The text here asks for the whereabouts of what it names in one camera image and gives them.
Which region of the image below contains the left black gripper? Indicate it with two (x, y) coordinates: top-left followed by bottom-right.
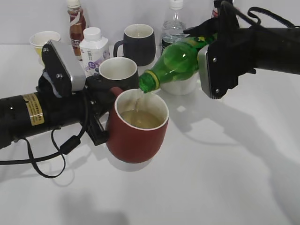
(46, 75), (123, 146)

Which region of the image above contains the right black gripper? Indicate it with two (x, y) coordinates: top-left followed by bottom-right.
(183, 0), (258, 75)

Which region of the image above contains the red ceramic mug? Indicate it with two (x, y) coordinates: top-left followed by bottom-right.
(106, 87), (169, 164)

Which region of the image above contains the green soda bottle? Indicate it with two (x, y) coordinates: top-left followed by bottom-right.
(138, 33), (218, 93)

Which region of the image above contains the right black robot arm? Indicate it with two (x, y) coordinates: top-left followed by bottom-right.
(184, 0), (300, 77)

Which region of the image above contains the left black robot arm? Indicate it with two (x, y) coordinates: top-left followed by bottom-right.
(0, 76), (119, 148)

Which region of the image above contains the yellow paper cup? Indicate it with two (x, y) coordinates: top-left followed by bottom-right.
(30, 31), (61, 65)

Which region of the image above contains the cola bottle red label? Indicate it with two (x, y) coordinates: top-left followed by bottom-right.
(211, 0), (220, 18)

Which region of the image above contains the clear water bottle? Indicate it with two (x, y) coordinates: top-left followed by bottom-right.
(161, 0), (186, 53)

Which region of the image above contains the black front ceramic mug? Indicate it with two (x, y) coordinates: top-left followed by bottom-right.
(99, 57), (139, 90)

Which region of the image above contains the white ceramic mug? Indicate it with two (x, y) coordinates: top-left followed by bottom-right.
(161, 73), (199, 96)

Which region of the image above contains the white yogurt drink bottle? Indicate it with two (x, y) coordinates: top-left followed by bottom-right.
(79, 27), (110, 76)

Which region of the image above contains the dark grey rear mug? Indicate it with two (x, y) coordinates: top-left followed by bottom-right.
(113, 24), (156, 67)

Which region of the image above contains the brown coffee drink bottle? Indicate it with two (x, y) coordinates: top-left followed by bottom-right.
(67, 0), (87, 60)

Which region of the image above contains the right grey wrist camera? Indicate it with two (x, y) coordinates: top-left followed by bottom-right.
(197, 42), (238, 99)

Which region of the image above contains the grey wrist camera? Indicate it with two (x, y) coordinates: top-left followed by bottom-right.
(42, 39), (86, 98)
(197, 42), (238, 99)

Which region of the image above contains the left black cable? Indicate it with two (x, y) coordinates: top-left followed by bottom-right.
(0, 93), (90, 180)

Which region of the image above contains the black cable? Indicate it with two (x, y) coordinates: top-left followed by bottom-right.
(247, 6), (300, 30)
(0, 93), (90, 180)

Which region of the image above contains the right black cable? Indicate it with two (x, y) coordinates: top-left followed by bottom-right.
(247, 6), (300, 30)

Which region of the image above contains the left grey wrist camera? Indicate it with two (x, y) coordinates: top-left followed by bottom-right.
(42, 39), (86, 98)

